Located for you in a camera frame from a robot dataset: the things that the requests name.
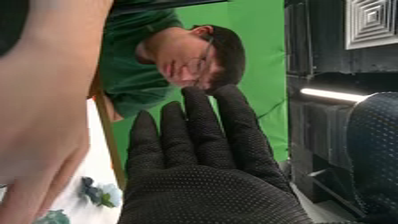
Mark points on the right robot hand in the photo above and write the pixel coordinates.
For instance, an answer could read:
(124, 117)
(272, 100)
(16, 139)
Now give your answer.
(201, 186)

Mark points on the person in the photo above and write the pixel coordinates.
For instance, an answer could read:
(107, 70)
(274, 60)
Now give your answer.
(46, 100)

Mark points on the white sheet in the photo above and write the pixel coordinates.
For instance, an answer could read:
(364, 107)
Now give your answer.
(100, 166)

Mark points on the ceiling light tube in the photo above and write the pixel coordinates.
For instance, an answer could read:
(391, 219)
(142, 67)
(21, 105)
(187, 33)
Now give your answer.
(331, 95)

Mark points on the ceiling air vent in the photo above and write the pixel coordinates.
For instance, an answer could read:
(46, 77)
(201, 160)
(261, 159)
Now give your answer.
(371, 20)

